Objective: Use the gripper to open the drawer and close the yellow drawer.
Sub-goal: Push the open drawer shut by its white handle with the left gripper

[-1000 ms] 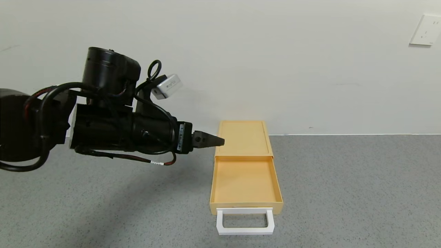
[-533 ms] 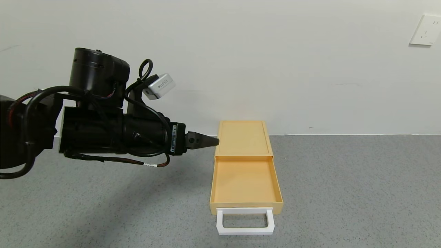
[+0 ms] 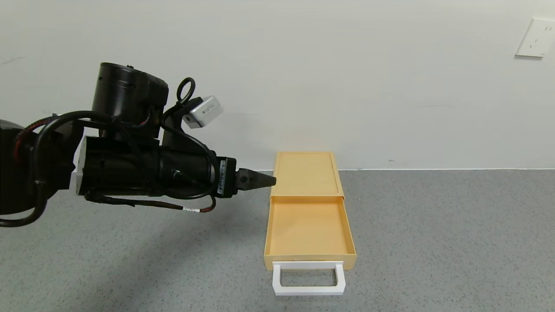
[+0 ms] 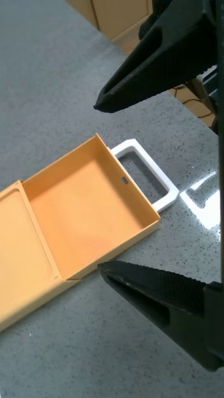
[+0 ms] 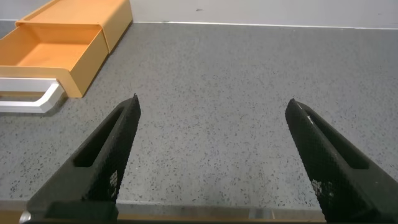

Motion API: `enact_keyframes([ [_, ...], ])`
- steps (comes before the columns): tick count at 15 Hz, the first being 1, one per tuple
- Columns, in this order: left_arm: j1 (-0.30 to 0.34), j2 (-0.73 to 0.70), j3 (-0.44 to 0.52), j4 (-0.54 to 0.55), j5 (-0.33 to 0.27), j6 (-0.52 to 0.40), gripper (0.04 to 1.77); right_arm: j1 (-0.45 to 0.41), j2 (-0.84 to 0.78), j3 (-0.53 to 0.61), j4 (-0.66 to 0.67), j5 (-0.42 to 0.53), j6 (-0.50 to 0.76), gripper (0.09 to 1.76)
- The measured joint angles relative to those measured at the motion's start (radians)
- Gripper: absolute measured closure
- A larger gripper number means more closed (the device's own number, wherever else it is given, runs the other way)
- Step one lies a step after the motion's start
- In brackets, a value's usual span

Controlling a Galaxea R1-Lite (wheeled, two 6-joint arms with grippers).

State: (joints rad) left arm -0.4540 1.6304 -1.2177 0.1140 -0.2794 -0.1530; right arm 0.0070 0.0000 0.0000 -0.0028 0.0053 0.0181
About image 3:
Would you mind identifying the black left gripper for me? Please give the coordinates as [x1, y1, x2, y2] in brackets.
[158, 146, 277, 199]

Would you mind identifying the yellow drawer with white handle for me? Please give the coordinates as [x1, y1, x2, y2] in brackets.
[264, 196, 357, 296]

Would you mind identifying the yellow drawer case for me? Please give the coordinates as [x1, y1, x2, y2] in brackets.
[270, 151, 346, 201]

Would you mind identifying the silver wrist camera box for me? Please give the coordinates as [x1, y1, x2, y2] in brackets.
[182, 96, 224, 129]

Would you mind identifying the thin black camera cable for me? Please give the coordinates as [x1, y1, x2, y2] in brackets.
[161, 77, 219, 201]

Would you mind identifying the thick black cable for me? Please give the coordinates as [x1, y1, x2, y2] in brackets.
[0, 110, 114, 228]

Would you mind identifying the white wall outlet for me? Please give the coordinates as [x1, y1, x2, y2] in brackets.
[515, 17, 555, 58]

